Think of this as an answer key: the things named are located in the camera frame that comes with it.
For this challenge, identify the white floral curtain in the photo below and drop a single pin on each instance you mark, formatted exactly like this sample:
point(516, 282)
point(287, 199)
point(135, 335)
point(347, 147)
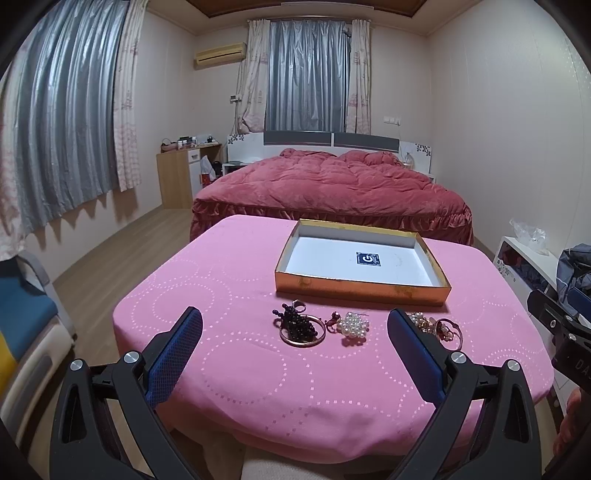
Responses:
point(253, 78)
point(127, 115)
point(359, 78)

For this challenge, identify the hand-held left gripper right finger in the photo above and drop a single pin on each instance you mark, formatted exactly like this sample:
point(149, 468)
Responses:
point(415, 360)

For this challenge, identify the silver window curtain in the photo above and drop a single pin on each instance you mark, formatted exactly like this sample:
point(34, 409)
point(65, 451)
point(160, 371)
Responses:
point(307, 78)

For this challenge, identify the wooden desk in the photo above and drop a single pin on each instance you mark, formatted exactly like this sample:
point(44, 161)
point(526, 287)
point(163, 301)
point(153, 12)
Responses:
point(174, 180)

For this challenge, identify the white grey headboard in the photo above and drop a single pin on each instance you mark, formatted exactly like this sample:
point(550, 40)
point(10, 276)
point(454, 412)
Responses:
point(300, 138)

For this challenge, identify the white pearl cluster brooch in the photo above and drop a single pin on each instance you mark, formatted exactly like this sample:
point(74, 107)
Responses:
point(353, 326)

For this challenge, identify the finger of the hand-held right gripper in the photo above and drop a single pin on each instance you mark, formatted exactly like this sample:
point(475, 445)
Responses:
point(581, 302)
point(547, 309)

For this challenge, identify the small gold brooch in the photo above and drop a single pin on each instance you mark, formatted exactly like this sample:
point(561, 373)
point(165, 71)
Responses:
point(333, 320)

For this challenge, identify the dark bead cluster brooch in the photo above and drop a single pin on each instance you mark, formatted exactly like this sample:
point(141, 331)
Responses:
point(299, 323)

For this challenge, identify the pearl and gold brooch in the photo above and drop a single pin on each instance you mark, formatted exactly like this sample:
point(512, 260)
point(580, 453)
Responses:
point(421, 321)

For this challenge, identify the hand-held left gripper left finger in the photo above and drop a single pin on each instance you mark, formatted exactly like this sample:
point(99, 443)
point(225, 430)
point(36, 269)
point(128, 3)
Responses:
point(175, 355)

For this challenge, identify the pink dotted tablecloth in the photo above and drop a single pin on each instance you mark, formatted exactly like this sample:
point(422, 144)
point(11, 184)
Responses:
point(231, 286)

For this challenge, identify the white nightstand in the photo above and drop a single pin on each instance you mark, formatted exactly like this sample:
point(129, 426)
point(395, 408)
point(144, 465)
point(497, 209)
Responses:
point(233, 167)

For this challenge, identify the red bag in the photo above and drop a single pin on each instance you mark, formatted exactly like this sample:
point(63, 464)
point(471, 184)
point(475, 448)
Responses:
point(204, 180)

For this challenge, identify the red quilted bed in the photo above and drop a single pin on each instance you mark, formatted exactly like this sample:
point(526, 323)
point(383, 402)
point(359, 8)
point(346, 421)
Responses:
point(332, 189)

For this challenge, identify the beige cloth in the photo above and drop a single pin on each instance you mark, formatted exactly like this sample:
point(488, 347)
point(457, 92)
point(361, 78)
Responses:
point(314, 468)

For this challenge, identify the white cabinet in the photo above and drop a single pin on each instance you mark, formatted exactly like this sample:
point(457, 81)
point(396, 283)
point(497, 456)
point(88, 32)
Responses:
point(512, 265)

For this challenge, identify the gold cardboard box tray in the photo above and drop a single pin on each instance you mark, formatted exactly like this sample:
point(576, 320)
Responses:
point(323, 249)

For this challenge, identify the person's right hand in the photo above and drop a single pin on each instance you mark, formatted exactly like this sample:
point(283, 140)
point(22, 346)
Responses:
point(570, 429)

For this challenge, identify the blue grey chair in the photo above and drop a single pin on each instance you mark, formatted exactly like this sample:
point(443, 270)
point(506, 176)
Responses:
point(27, 314)

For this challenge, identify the thin gold bangle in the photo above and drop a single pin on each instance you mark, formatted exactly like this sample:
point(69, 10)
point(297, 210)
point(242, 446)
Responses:
point(458, 339)

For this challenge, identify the large silver curtain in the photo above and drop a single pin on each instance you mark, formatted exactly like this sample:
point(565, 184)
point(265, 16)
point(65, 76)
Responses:
point(60, 115)

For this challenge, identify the dark grey clothing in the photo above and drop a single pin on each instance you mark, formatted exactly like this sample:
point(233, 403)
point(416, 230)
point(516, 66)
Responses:
point(575, 267)

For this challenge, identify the pink pouch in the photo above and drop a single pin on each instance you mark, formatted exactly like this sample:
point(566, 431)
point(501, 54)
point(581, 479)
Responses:
point(168, 147)

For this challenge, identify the beige air conditioner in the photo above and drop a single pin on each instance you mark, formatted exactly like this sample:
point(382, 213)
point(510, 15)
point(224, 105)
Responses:
point(219, 56)

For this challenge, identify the clear plastic bag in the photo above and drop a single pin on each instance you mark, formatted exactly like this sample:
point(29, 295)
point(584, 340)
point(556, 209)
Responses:
point(530, 235)

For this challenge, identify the white plastic bag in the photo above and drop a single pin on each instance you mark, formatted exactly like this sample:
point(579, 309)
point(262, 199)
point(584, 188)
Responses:
point(206, 165)

